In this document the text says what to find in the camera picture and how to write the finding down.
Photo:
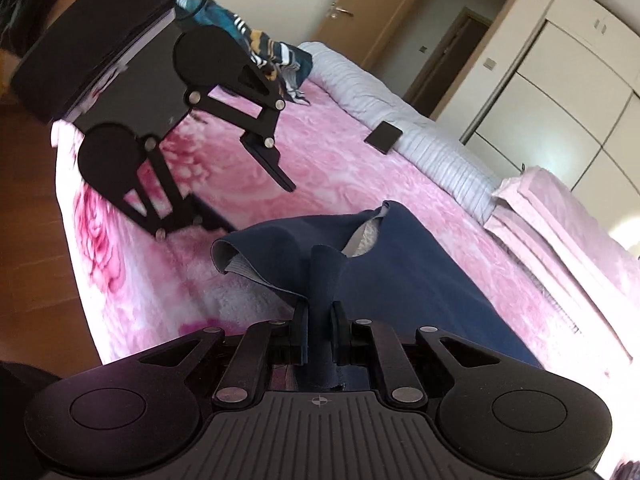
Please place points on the folded pink blanket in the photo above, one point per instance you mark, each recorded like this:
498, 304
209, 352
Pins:
550, 230

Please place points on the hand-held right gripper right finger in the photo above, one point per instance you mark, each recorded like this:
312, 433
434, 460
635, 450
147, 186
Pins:
340, 335

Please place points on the pink floral blanket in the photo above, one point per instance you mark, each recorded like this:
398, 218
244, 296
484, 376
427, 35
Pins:
350, 165

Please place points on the striped multicolour shirt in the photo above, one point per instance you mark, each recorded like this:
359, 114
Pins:
282, 60

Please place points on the light wooden door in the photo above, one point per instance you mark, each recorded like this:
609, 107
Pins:
385, 0

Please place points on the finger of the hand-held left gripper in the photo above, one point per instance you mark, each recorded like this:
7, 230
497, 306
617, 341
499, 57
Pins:
265, 157
170, 210

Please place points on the blue sweatshirt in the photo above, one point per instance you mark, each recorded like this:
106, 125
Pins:
425, 285

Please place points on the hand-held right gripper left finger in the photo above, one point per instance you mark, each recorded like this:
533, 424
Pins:
299, 335

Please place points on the black phone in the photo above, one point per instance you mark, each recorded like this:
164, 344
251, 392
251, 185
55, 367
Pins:
384, 137

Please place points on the rolled striped grey quilt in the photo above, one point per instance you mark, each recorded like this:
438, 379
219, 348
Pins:
425, 147

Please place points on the dark brown door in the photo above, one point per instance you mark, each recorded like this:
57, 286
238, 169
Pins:
445, 60

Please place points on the white wardrobe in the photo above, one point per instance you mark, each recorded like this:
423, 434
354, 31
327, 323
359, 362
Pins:
560, 85

